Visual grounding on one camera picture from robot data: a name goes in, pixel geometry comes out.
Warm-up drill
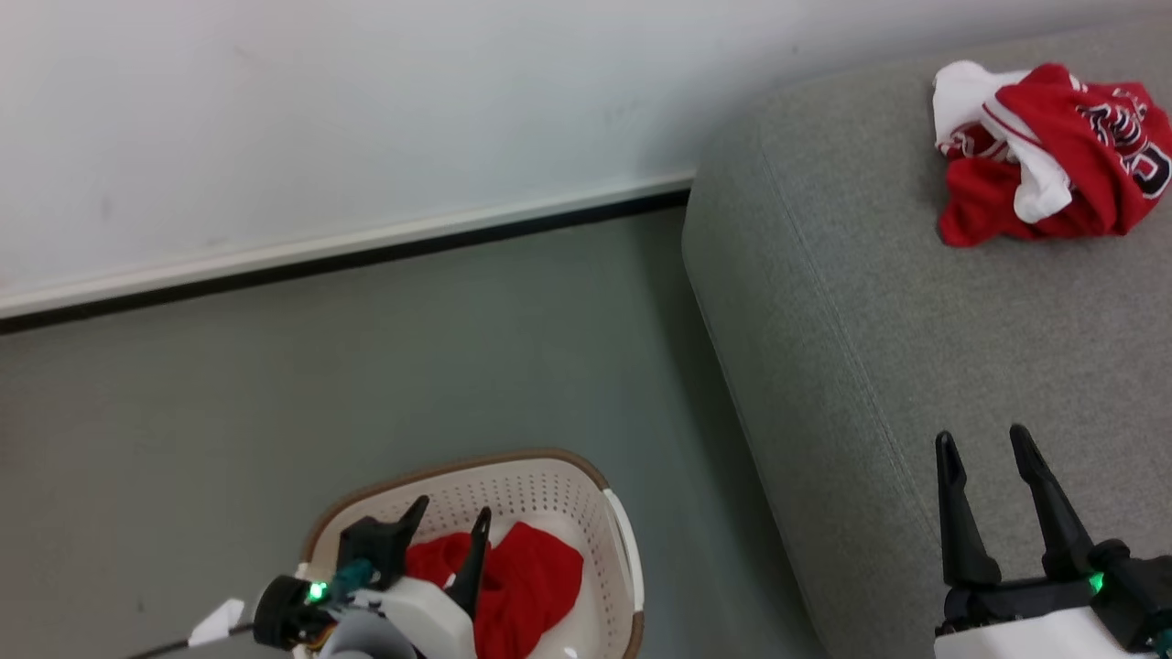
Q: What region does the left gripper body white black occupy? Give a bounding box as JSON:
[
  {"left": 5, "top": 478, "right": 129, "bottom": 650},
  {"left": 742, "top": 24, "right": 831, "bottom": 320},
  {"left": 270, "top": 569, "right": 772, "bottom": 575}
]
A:
[{"left": 341, "top": 575, "right": 479, "bottom": 659}]

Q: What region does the black cable with white tag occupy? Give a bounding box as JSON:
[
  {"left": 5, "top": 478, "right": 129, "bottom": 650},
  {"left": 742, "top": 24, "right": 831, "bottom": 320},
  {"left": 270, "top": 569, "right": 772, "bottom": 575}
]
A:
[{"left": 119, "top": 599, "right": 257, "bottom": 659}]

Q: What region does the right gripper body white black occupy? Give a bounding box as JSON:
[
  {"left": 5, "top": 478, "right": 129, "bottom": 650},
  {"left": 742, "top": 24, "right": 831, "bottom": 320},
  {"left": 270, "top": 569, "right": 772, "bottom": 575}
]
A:
[{"left": 932, "top": 538, "right": 1172, "bottom": 659}]

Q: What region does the plain red garment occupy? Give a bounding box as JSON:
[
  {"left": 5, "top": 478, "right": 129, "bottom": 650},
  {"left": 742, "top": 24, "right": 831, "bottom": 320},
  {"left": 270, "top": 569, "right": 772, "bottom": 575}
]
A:
[{"left": 403, "top": 522, "right": 585, "bottom": 659}]

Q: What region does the white and black baseboard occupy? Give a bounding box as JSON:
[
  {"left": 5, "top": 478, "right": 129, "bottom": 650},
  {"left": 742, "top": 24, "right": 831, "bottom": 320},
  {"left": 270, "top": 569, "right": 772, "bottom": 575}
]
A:
[{"left": 0, "top": 170, "right": 697, "bottom": 335}]

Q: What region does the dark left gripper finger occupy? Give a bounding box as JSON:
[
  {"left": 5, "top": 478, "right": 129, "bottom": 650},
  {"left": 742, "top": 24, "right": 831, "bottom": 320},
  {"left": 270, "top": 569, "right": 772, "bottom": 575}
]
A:
[
  {"left": 445, "top": 506, "right": 494, "bottom": 618},
  {"left": 336, "top": 495, "right": 430, "bottom": 589}
]

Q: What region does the white perforated laundry basket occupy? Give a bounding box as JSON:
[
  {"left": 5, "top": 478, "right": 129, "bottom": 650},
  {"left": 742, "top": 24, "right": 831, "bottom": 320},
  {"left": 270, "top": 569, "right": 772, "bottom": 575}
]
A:
[{"left": 295, "top": 448, "right": 646, "bottom": 659}]

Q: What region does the grey fabric sofa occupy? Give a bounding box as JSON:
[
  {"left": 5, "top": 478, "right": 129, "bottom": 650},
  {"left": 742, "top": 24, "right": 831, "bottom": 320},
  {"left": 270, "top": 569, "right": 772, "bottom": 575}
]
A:
[{"left": 681, "top": 18, "right": 1172, "bottom": 659}]

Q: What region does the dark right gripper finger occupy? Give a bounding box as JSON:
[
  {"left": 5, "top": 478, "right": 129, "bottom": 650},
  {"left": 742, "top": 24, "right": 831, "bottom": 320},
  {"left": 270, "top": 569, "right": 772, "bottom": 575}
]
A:
[
  {"left": 935, "top": 432, "right": 1004, "bottom": 589},
  {"left": 1009, "top": 424, "right": 1098, "bottom": 581}
]

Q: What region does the red and white jersey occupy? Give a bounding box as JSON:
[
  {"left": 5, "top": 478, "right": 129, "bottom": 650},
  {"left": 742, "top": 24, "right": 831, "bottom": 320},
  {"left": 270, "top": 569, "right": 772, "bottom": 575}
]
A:
[{"left": 932, "top": 59, "right": 1172, "bottom": 248}]

